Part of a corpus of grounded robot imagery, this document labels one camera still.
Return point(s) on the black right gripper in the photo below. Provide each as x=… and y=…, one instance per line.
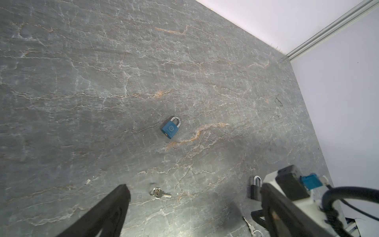
x=289, y=180

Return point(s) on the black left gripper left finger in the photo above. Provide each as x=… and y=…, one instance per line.
x=105, y=219

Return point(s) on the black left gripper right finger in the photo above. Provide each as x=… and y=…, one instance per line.
x=302, y=218

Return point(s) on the silver key with ring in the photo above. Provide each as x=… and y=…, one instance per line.
x=253, y=231

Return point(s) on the black padlock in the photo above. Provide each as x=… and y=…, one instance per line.
x=256, y=188

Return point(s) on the small silver key on table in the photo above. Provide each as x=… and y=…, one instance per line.
x=159, y=193

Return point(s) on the blue padlock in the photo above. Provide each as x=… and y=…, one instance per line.
x=171, y=127

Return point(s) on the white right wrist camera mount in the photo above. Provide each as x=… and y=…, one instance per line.
x=289, y=207

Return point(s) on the aluminium frame rails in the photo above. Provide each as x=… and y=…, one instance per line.
x=342, y=22

